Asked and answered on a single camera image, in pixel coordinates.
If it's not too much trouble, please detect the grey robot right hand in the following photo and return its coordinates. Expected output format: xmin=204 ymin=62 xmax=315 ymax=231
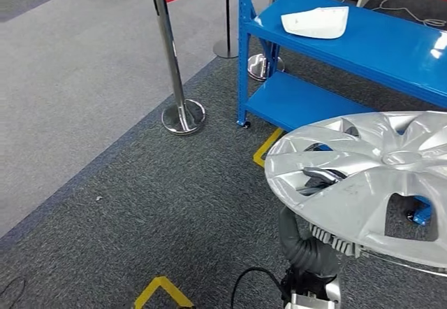
xmin=278 ymin=166 xmax=348 ymax=279

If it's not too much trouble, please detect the silver wheel hubcap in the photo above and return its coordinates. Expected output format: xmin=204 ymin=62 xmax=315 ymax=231
xmin=264 ymin=110 xmax=447 ymax=278

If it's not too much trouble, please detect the blue metal shelf rack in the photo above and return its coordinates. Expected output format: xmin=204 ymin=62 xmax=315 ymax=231
xmin=237 ymin=0 xmax=447 ymax=227

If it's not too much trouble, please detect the yellow floor tape outline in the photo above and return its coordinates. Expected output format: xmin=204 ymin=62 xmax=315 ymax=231
xmin=253 ymin=127 xmax=284 ymax=169
xmin=133 ymin=276 xmax=194 ymax=309

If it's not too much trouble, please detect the white car mirror cover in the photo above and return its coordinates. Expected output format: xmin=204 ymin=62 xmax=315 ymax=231
xmin=280 ymin=6 xmax=350 ymax=40

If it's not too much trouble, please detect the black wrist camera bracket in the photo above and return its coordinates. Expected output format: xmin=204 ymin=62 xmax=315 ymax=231
xmin=281 ymin=267 xmax=329 ymax=299

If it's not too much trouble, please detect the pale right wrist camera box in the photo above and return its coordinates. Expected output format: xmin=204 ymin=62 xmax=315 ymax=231
xmin=284 ymin=290 xmax=338 ymax=309

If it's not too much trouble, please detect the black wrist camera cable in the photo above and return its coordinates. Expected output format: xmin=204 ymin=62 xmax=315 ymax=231
xmin=231 ymin=266 xmax=290 ymax=309

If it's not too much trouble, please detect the chrome stanchion post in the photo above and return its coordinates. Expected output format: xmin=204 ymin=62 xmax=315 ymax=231
xmin=151 ymin=0 xmax=207 ymax=136
xmin=246 ymin=0 xmax=285 ymax=82

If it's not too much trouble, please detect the thin black stanchion post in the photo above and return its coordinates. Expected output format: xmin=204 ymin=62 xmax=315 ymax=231
xmin=213 ymin=0 xmax=240 ymax=59

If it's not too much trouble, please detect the white floor cable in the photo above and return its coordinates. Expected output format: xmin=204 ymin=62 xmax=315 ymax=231
xmin=370 ymin=0 xmax=447 ymax=29

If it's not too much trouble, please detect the black floor cable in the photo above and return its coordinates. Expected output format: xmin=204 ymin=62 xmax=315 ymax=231
xmin=0 ymin=276 xmax=27 ymax=309

